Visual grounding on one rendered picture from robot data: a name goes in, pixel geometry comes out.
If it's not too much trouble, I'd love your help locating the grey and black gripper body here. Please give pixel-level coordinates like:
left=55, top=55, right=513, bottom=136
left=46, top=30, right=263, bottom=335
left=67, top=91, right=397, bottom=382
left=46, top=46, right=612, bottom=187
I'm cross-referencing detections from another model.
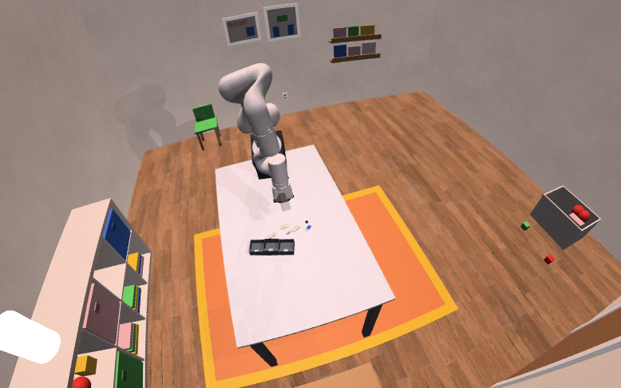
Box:
left=272, top=181, right=293, bottom=202

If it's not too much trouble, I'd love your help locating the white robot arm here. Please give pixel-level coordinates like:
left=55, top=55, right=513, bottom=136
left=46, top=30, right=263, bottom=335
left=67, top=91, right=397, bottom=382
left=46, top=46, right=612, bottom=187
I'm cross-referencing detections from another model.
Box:
left=219, top=63, right=289, bottom=188

